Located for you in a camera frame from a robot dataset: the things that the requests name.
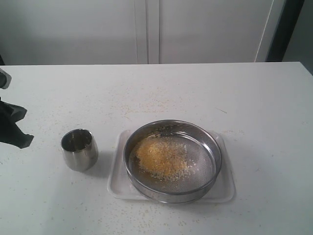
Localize stainless steel cup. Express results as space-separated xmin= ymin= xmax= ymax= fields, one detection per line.
xmin=61 ymin=129 xmax=98 ymax=172

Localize yellow and white grain mixture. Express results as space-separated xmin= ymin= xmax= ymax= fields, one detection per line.
xmin=132 ymin=136 xmax=192 ymax=181

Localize round steel mesh sieve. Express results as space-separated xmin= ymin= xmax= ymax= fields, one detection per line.
xmin=123 ymin=119 xmax=223 ymax=204

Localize white cabinet doors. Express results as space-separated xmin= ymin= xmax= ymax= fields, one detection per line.
xmin=0 ymin=0 xmax=285 ymax=65

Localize clear plastic tray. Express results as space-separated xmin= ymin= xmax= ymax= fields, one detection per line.
xmin=107 ymin=129 xmax=236 ymax=203

